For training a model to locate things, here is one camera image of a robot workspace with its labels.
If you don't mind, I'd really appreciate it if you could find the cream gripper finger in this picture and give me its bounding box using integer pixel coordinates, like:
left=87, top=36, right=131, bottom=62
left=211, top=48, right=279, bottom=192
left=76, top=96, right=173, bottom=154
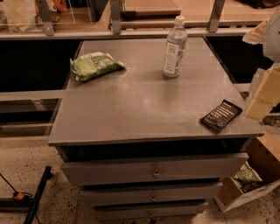
left=244, top=66, right=280, bottom=121
left=242, top=20, right=268, bottom=45

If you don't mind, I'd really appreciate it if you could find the black rxbar chocolate bar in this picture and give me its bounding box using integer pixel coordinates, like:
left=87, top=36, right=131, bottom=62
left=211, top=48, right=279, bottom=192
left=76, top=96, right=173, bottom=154
left=199, top=100, right=242, bottom=133

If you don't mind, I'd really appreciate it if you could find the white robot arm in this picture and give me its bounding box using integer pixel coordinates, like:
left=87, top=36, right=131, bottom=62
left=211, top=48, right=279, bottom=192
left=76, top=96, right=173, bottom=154
left=242, top=9, right=280, bottom=121

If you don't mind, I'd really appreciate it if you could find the clear plastic water bottle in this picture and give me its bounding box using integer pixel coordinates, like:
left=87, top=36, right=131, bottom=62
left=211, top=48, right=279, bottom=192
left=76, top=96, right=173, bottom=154
left=164, top=16, right=187, bottom=78

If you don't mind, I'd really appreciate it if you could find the cardboard box on floor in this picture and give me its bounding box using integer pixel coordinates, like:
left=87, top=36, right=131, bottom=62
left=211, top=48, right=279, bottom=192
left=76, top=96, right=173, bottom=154
left=214, top=132, right=280, bottom=212

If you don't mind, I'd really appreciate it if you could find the top grey drawer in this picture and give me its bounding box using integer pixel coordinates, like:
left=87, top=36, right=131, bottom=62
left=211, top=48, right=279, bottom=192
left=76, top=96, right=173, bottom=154
left=61, top=152, right=249, bottom=186

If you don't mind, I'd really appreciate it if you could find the grey drawer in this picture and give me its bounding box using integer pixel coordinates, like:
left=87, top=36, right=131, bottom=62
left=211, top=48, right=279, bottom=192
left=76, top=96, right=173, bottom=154
left=80, top=182, right=222, bottom=207
left=94, top=202, right=208, bottom=221
left=61, top=152, right=249, bottom=186

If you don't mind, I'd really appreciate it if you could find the green snack bag in box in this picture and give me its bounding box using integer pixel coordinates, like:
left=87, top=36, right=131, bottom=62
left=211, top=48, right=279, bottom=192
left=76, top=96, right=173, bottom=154
left=233, top=162, right=263, bottom=193

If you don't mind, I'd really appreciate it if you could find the grey drawer cabinet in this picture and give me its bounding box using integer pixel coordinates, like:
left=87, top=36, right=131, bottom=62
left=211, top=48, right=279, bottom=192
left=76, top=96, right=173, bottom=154
left=49, top=38, right=263, bottom=214

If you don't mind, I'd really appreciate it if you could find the bottom grey drawer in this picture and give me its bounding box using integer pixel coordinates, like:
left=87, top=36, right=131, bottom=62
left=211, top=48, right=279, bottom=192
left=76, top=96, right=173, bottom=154
left=94, top=202, right=208, bottom=221

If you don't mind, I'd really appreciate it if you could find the green chip bag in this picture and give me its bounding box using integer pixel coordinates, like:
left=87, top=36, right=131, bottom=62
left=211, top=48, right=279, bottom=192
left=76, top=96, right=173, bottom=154
left=70, top=52, right=125, bottom=82

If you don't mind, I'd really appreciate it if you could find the middle grey drawer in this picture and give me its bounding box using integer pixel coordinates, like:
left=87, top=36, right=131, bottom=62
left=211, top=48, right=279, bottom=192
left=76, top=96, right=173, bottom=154
left=80, top=182, right=222, bottom=207

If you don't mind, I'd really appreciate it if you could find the black stand leg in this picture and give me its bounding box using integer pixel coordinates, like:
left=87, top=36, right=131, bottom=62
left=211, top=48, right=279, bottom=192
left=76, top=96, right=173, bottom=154
left=24, top=166, right=53, bottom=224

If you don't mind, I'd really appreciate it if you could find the grey metal shelf rail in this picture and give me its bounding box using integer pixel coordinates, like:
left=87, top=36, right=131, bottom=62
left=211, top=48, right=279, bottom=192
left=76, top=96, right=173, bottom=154
left=0, top=27, right=252, bottom=40

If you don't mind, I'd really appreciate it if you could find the black cable with orange plug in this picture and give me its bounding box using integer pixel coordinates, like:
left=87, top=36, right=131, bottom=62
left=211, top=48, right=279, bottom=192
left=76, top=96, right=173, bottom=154
left=0, top=172, right=33, bottom=203

